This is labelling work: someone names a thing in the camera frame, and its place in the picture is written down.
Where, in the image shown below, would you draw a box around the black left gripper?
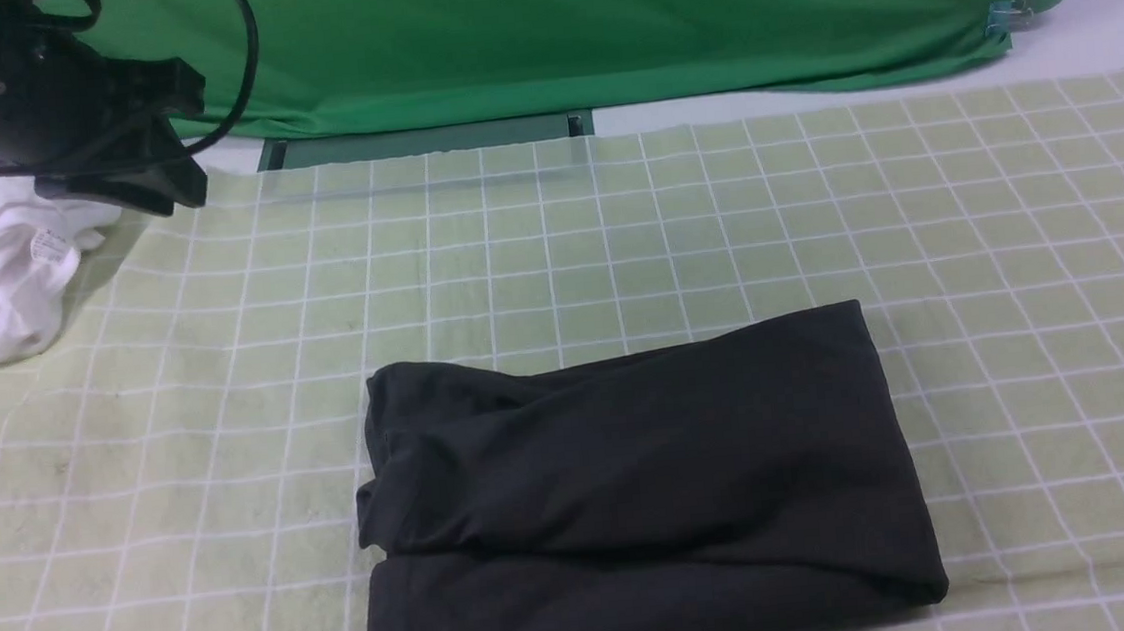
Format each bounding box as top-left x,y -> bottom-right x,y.
0,0 -> 208,217

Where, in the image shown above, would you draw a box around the dark gray long-sleeve shirt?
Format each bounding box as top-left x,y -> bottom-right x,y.
356,299 -> 950,631

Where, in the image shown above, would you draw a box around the light green checkered tablecloth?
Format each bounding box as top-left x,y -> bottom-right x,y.
0,71 -> 1124,631

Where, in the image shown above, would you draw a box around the metal binder clip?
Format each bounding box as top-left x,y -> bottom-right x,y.
984,0 -> 1035,39

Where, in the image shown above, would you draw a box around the green backdrop cloth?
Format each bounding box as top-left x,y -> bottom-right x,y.
36,0 -> 1095,160

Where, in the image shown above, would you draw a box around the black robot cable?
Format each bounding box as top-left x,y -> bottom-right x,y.
0,0 -> 307,631

